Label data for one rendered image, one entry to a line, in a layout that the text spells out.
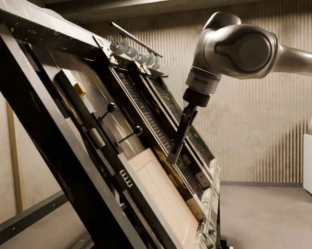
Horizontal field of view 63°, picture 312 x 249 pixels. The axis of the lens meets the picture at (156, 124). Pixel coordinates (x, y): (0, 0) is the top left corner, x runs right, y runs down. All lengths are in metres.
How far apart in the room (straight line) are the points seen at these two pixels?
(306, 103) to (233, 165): 1.56
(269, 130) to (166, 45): 2.32
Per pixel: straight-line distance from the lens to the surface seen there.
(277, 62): 0.61
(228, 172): 4.77
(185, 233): 1.28
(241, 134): 4.65
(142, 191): 1.04
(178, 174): 1.42
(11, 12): 1.03
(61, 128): 0.84
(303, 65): 0.66
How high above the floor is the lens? 1.56
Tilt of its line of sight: 5 degrees down
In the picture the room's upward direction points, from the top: 3 degrees counter-clockwise
